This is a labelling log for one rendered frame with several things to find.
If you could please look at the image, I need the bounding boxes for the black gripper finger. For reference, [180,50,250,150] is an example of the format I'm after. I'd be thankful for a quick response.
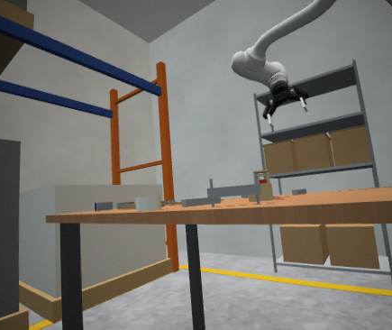
[282,86,309,112]
[262,95,279,128]

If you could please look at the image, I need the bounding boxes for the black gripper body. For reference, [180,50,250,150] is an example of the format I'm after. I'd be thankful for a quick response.
[272,83,290,104]

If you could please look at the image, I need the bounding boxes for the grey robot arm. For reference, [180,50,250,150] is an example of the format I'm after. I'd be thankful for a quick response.
[231,0,336,95]

